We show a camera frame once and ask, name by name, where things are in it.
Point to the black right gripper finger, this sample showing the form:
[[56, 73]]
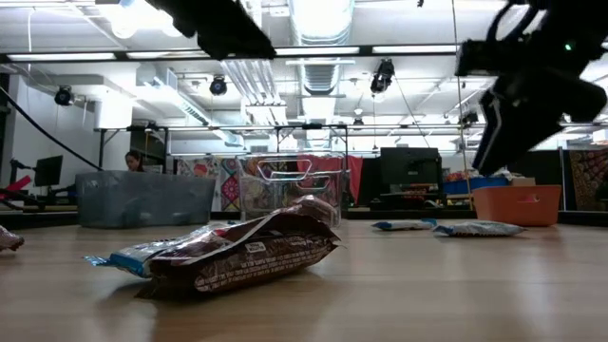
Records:
[[513, 133]]

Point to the blue and white candy bar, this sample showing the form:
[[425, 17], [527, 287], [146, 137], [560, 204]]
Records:
[[128, 263], [404, 224], [480, 229]]

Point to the long brown candy bar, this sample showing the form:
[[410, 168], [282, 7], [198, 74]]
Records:
[[261, 261]]

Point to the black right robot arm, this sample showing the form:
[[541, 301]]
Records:
[[579, 19]]

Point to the black ceiling spot lamp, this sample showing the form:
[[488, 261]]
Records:
[[63, 95], [382, 76], [218, 85], [470, 116]]

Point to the small cardboard box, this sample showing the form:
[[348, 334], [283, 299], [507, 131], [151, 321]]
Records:
[[522, 181]]

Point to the black panel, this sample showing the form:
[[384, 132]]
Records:
[[546, 171]]

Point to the blue storage bin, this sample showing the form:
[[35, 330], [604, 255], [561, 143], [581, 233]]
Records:
[[475, 185]]

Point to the orange plastic bin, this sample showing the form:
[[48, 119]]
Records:
[[518, 206]]

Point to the white LED light strip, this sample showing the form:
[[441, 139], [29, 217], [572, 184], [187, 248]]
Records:
[[408, 49], [62, 56], [318, 50]]

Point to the dark patterned cloth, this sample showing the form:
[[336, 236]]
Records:
[[594, 180]]

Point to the large black monitor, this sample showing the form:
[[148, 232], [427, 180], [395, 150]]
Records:
[[408, 166]]

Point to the person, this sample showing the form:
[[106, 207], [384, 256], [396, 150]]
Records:
[[134, 161]]

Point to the colourful patterned cloth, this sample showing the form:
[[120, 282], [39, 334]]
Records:
[[230, 190]]

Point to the clear plastic bin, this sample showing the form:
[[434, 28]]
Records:
[[247, 190]]

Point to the red cloth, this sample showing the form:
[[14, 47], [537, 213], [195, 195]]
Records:
[[354, 171]]

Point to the grey translucent plastic bin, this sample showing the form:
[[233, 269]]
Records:
[[142, 199]]

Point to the small black monitor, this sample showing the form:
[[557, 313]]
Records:
[[47, 171]]

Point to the red bar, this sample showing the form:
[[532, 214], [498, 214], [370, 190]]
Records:
[[19, 183]]

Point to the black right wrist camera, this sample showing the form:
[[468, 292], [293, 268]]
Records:
[[484, 59]]

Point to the silver ventilation duct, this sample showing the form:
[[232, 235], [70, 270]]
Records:
[[320, 28]]

